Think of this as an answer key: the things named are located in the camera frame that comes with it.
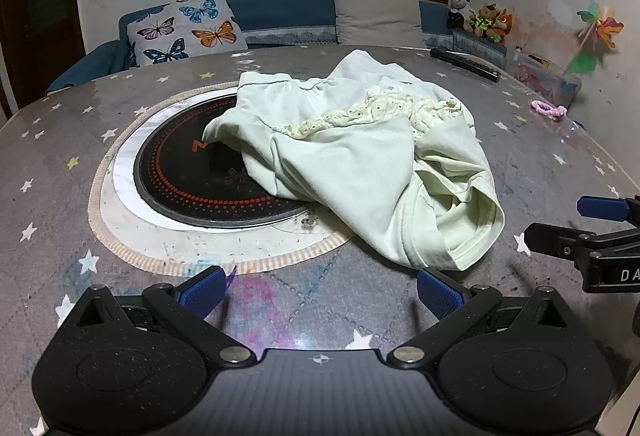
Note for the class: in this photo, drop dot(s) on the panda plush toy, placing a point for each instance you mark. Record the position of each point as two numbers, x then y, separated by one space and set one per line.
460 6

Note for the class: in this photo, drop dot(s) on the pale green lace-trimmed garment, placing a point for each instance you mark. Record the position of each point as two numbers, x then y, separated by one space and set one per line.
350 156

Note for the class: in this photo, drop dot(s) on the brown bear plush toy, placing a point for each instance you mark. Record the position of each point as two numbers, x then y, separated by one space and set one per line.
481 22

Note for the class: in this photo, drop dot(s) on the grey star-print tablecloth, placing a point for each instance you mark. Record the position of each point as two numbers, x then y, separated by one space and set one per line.
60 196

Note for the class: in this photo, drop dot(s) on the round black induction cooktop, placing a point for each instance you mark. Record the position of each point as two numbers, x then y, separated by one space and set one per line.
190 166

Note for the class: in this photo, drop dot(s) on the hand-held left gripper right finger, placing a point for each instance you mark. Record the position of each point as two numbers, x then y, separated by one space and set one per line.
440 296

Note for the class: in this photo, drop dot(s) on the clear plastic box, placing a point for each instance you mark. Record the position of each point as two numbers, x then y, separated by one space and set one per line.
540 76

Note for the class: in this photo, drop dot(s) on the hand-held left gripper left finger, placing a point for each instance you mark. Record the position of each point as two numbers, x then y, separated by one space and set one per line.
202 293

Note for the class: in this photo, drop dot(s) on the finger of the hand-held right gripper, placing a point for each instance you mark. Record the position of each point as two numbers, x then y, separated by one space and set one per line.
550 236
600 207

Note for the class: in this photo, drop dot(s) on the blue sofa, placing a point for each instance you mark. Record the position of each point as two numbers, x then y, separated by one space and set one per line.
280 11

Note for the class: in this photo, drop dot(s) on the butterfly print pillow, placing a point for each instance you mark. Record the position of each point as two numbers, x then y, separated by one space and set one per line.
190 26

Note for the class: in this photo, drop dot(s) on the colourful paper pinwheel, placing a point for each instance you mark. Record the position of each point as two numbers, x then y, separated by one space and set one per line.
602 28

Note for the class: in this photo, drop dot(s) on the plain beige pillow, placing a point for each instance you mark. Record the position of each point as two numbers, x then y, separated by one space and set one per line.
375 16

